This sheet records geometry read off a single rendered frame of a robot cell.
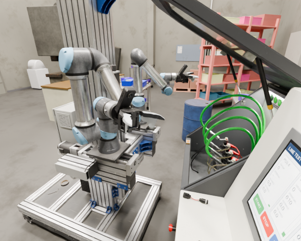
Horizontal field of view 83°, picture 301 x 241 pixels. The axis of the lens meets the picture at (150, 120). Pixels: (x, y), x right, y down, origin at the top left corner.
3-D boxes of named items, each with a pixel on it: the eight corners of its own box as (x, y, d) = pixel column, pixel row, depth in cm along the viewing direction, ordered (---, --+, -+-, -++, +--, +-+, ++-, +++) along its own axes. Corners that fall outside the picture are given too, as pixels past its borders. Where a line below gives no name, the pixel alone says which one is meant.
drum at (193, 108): (210, 136, 352) (216, 100, 322) (203, 148, 311) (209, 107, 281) (187, 131, 377) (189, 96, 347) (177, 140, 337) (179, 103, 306)
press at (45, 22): (97, 97, 641) (86, 6, 528) (72, 107, 530) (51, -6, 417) (68, 94, 687) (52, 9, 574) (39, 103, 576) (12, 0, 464)
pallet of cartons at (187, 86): (206, 88, 789) (209, 69, 756) (204, 94, 692) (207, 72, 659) (175, 86, 838) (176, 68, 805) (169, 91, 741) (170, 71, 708)
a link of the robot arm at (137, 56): (137, 45, 131) (176, 90, 147) (137, 45, 141) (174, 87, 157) (126, 55, 133) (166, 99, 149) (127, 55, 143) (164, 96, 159)
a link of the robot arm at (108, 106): (119, 100, 75) (102, 101, 69) (125, 102, 72) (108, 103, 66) (118, 116, 77) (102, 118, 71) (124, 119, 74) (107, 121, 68)
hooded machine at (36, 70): (44, 86, 837) (37, 59, 788) (52, 87, 818) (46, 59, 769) (31, 89, 781) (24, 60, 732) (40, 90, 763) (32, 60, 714)
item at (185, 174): (184, 152, 158) (186, 137, 152) (189, 153, 157) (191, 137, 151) (178, 208, 102) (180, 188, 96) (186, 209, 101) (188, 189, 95)
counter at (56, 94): (48, 120, 433) (40, 85, 399) (107, 96, 654) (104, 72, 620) (74, 125, 406) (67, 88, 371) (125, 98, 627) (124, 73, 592)
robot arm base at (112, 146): (93, 151, 114) (91, 138, 111) (106, 141, 127) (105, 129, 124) (112, 156, 109) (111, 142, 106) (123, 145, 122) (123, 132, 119)
